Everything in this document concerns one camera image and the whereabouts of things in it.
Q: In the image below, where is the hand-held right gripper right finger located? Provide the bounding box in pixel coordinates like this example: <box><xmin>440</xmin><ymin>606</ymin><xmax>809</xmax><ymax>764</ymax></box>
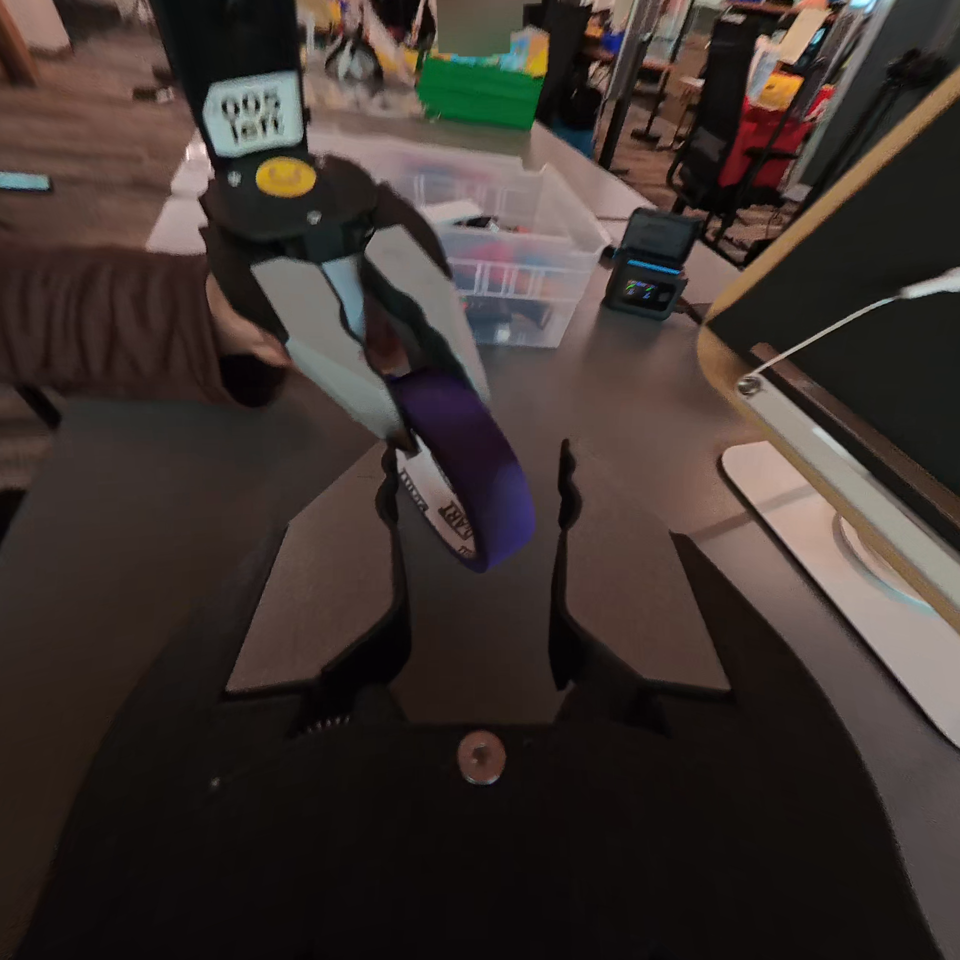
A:
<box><xmin>547</xmin><ymin>439</ymin><xmax>734</xmax><ymax>693</ymax></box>

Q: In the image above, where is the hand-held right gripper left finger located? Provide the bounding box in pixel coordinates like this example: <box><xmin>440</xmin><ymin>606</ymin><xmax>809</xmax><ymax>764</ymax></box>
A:
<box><xmin>225</xmin><ymin>448</ymin><xmax>414</xmax><ymax>694</ymax></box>

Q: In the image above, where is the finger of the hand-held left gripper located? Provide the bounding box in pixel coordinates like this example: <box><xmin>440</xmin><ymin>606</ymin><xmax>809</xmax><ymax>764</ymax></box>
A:
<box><xmin>362</xmin><ymin>225</ymin><xmax>494</xmax><ymax>405</ymax></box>
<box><xmin>249</xmin><ymin>257</ymin><xmax>415</xmax><ymax>453</ymax></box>

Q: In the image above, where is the purple tape roll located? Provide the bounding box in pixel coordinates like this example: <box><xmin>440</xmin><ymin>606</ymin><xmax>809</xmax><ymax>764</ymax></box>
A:
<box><xmin>384</xmin><ymin>371</ymin><xmax>538</xmax><ymax>575</ymax></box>

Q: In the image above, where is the person's left hand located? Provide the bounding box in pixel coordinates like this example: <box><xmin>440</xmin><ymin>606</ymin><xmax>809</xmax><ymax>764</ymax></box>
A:
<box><xmin>208</xmin><ymin>279</ymin><xmax>294</xmax><ymax>369</ymax></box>

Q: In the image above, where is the clear plastic storage bin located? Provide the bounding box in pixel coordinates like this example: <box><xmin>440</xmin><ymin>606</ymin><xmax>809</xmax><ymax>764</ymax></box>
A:
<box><xmin>307</xmin><ymin>133</ymin><xmax>610</xmax><ymax>350</ymax></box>

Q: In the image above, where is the white flat stand base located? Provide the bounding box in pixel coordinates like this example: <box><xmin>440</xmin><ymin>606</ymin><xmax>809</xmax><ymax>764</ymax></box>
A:
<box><xmin>721</xmin><ymin>441</ymin><xmax>960</xmax><ymax>751</ymax></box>

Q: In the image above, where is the green plastic crate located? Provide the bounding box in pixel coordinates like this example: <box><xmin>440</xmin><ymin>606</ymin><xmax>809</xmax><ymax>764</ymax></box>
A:
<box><xmin>416</xmin><ymin>56</ymin><xmax>546</xmax><ymax>132</ymax></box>

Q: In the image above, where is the black charging case with screen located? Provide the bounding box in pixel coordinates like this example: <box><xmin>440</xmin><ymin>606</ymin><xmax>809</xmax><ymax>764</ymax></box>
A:
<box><xmin>603</xmin><ymin>208</ymin><xmax>706</xmax><ymax>322</ymax></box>

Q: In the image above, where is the black office chair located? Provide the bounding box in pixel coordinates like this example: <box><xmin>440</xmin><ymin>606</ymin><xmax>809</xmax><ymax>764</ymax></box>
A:
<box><xmin>667</xmin><ymin>15</ymin><xmax>820</xmax><ymax>249</ymax></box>

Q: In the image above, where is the red jacket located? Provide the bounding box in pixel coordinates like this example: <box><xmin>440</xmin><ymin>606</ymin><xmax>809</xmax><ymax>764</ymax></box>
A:
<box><xmin>720</xmin><ymin>93</ymin><xmax>817</xmax><ymax>190</ymax></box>

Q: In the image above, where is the black wooden-framed book stand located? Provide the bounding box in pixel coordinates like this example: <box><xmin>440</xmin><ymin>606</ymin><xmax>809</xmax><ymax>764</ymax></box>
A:
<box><xmin>696</xmin><ymin>67</ymin><xmax>960</xmax><ymax>633</ymax></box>

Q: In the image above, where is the black tripod stand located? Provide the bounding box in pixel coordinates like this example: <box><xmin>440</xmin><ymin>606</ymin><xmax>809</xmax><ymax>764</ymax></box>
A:
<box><xmin>806</xmin><ymin>48</ymin><xmax>950</xmax><ymax>205</ymax></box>

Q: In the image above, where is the wire page clip white tip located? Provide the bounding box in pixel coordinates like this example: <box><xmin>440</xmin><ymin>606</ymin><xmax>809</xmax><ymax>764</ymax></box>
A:
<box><xmin>737</xmin><ymin>267</ymin><xmax>960</xmax><ymax>399</ymax></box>

